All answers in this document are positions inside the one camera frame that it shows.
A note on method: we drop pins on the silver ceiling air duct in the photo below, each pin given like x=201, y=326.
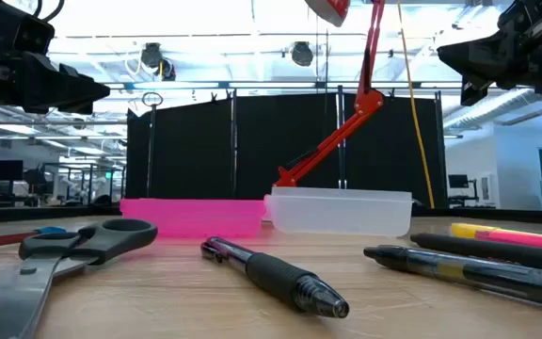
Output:
x=487, y=110

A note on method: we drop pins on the background black metal frame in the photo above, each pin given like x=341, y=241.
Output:
x=87, y=181

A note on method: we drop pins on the black pen yellow band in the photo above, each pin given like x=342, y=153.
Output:
x=478, y=273

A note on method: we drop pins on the pink plastic box lid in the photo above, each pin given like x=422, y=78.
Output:
x=191, y=216

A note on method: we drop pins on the small dark computer monitor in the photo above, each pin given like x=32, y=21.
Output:
x=458, y=181

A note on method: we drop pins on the black table edge rail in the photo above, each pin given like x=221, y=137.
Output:
x=17, y=214

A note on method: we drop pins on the black partition screen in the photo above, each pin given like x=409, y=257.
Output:
x=191, y=150

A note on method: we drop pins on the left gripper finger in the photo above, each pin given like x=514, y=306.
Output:
x=59, y=87
x=85, y=106

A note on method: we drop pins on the yellow and pink highlighter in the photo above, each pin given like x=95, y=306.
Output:
x=515, y=237

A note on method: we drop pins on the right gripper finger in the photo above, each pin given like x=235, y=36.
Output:
x=478, y=54
x=471, y=92

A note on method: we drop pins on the black marker pen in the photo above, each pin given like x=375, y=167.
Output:
x=487, y=249

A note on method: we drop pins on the pen with black rubber grip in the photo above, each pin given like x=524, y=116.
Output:
x=275, y=278

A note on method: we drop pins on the translucent white supply box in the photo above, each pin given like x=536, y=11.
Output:
x=341, y=212

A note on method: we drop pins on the small black dome object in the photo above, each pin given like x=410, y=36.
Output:
x=417, y=204

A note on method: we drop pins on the red desk lamp head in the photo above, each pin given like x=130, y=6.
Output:
x=332, y=9

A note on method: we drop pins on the overhead aluminium frame beam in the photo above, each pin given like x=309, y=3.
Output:
x=271, y=85

